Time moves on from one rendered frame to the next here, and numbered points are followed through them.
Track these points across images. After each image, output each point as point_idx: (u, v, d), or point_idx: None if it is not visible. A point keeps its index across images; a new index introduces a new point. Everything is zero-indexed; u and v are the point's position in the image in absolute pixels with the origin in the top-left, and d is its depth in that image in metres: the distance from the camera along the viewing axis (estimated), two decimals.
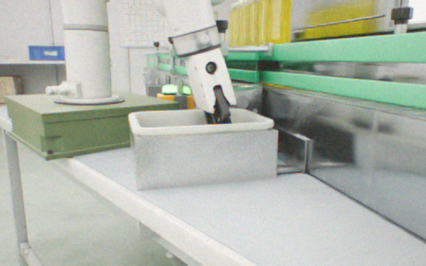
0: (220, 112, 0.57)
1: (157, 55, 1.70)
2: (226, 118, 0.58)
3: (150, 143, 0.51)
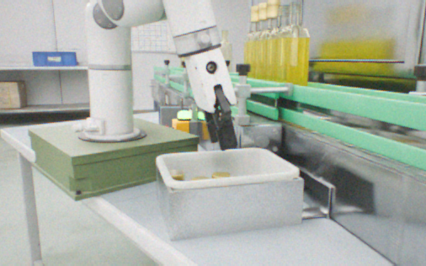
0: (221, 110, 0.57)
1: (167, 73, 1.72)
2: (227, 116, 0.57)
3: (183, 196, 0.54)
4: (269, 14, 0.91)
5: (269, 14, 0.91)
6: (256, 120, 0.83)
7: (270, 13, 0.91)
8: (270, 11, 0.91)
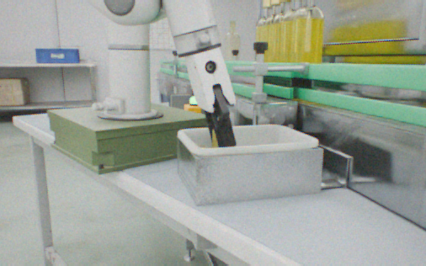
0: (220, 111, 0.57)
1: (175, 64, 1.75)
2: (226, 117, 0.58)
3: (209, 162, 0.56)
4: None
5: None
6: (271, 100, 0.85)
7: None
8: None
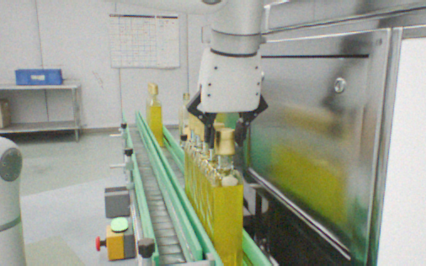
0: (262, 105, 0.62)
1: (124, 138, 1.56)
2: (261, 109, 0.64)
3: None
4: (202, 137, 0.74)
5: (202, 136, 0.74)
6: None
7: (203, 135, 0.74)
8: (203, 133, 0.74)
